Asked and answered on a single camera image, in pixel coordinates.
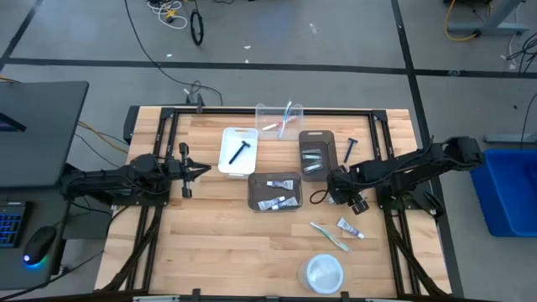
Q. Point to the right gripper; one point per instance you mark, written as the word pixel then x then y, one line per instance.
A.
pixel 359 205

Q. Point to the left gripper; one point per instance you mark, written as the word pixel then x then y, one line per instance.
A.
pixel 186 189

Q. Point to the green toothbrush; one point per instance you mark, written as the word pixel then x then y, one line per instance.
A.
pixel 329 236

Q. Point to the dark blue razor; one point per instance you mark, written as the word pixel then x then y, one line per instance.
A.
pixel 238 153
pixel 349 151

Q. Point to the toothpaste tube red cap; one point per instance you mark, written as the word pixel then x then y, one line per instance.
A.
pixel 266 204

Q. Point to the red toothbrush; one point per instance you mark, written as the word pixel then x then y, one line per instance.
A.
pixel 268 126

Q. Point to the blue toothbrush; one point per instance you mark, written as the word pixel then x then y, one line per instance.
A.
pixel 285 117

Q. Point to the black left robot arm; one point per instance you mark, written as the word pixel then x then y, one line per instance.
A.
pixel 105 178

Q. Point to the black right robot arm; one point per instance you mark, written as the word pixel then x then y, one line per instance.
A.
pixel 398 165

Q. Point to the white plastic bin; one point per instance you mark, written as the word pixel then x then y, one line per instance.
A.
pixel 249 168

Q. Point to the smoky grey translucent bin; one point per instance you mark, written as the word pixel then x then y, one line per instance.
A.
pixel 327 140
pixel 256 186

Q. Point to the clear plastic bin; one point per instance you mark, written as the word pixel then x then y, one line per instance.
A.
pixel 293 134

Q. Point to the blue plastic tote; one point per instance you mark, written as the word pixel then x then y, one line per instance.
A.
pixel 514 197

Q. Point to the black desk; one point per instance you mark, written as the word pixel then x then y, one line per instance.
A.
pixel 42 138

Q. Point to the black lit computer mouse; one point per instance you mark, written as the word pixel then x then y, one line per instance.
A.
pixel 40 243

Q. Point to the monitor on black desk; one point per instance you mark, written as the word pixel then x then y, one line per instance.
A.
pixel 11 123

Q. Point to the backlit black keyboard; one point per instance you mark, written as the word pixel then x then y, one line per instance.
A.
pixel 11 224

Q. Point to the wood desk grey legs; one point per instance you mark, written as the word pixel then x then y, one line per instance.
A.
pixel 486 27

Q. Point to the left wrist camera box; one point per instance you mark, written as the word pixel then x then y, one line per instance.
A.
pixel 172 167

